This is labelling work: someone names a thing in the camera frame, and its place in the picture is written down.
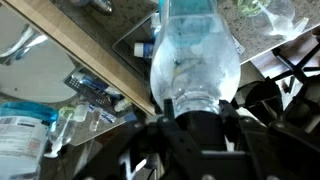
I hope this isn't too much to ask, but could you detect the black tripod stand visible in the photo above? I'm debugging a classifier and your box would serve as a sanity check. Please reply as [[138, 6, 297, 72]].
[[271, 41, 320, 88]]

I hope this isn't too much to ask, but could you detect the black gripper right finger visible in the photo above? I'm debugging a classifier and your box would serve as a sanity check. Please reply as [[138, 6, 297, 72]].
[[219, 99, 291, 180]]

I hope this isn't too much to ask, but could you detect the white blue toothpaste tube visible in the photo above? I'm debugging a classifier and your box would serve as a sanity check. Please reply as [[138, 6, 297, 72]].
[[133, 41, 156, 60]]

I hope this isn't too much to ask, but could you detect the black bottle lid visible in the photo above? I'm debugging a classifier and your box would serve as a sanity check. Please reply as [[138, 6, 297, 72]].
[[173, 109, 228, 152]]

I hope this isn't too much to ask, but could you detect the metal mesh tray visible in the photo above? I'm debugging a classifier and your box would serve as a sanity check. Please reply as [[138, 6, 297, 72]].
[[112, 14, 162, 81]]

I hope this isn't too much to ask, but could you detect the chrome faucet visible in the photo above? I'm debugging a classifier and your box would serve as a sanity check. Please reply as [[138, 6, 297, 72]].
[[69, 0, 114, 15]]

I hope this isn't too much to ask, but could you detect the clear soap pump dispenser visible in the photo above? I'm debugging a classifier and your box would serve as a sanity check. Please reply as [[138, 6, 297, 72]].
[[237, 0, 311, 38]]

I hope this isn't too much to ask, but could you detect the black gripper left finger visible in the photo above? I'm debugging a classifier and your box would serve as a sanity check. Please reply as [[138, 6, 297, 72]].
[[156, 98, 208, 180]]

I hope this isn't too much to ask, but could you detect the waste bin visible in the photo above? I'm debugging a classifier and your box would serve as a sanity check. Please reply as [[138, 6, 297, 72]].
[[240, 77, 285, 125]]

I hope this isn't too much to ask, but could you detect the wood framed wall mirror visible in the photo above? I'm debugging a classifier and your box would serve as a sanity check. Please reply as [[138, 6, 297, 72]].
[[0, 0, 158, 180]]

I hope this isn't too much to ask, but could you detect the blue Listerine mouthwash bottle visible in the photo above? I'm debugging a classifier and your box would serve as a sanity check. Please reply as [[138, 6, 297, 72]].
[[149, 0, 242, 118]]

